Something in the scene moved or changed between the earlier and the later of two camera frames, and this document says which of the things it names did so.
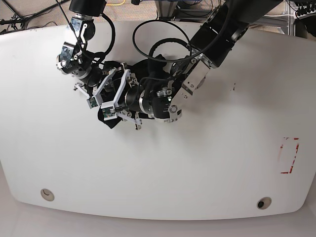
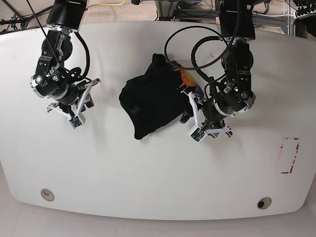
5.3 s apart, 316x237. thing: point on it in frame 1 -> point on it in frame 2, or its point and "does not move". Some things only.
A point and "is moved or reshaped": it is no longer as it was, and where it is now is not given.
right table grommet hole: x=264 y=203 does not move
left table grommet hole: x=47 y=194 does not move
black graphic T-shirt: x=136 y=74 is moved or reshaped
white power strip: x=303 y=13 does not move
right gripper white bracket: x=109 y=107 -> x=226 y=129
